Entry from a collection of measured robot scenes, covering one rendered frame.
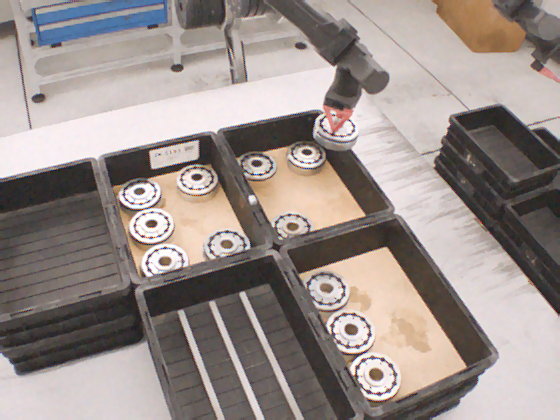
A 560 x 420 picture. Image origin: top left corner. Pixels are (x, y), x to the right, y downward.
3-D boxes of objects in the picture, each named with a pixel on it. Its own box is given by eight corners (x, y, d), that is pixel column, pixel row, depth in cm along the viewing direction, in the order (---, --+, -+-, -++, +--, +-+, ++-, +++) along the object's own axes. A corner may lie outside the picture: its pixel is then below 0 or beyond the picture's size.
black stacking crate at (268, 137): (215, 164, 145) (215, 131, 137) (315, 142, 154) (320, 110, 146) (272, 279, 121) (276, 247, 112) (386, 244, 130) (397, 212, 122)
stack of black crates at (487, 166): (419, 195, 238) (447, 115, 206) (468, 179, 248) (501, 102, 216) (472, 261, 214) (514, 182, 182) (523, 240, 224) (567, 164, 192)
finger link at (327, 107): (353, 123, 124) (362, 90, 117) (345, 141, 119) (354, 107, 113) (326, 114, 125) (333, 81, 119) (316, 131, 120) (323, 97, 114)
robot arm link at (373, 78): (339, 14, 103) (310, 46, 106) (371, 42, 96) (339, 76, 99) (370, 42, 112) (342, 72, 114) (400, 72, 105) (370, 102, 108)
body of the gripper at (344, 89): (363, 88, 120) (370, 61, 115) (351, 112, 113) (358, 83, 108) (335, 80, 121) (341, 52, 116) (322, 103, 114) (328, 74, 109)
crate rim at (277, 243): (214, 136, 138) (214, 129, 136) (319, 114, 147) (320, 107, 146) (275, 253, 114) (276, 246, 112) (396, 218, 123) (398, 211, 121)
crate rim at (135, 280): (97, 162, 129) (96, 155, 127) (214, 136, 138) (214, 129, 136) (134, 293, 104) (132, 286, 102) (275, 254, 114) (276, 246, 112)
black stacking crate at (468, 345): (273, 281, 120) (277, 249, 112) (386, 245, 130) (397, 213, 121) (355, 441, 96) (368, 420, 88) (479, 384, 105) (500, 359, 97)
